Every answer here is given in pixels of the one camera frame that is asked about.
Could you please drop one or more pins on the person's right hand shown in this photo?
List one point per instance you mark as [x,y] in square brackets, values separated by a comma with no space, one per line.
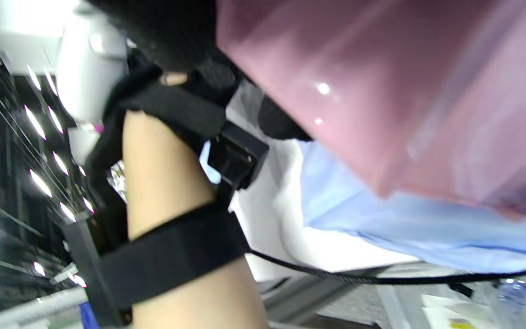
[171,36]

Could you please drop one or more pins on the pink translucent plastic box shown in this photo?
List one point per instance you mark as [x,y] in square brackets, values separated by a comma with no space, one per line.
[381,91]

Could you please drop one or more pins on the person's right forearm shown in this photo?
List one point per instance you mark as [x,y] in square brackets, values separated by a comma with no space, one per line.
[162,173]

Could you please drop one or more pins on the white tracker on glove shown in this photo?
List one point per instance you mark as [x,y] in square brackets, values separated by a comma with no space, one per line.
[89,68]

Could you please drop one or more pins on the rows of ceiling lights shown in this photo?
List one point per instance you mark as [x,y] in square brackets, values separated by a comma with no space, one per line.
[34,122]

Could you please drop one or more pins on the white cloth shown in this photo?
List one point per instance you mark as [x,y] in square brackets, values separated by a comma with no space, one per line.
[276,214]

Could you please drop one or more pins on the light blue cloth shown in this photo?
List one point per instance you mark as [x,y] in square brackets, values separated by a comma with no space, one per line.
[404,224]

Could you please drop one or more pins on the white paper sheets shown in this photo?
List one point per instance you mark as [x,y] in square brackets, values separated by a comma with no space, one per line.
[450,313]

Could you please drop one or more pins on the clear plastic water bottle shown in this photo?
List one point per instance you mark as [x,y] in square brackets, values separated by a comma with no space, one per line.
[513,294]

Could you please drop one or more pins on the black plastic bracket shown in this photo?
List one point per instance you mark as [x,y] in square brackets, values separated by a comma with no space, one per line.
[238,155]

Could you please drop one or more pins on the grey metal rail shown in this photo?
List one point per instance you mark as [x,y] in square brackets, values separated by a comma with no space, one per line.
[25,310]

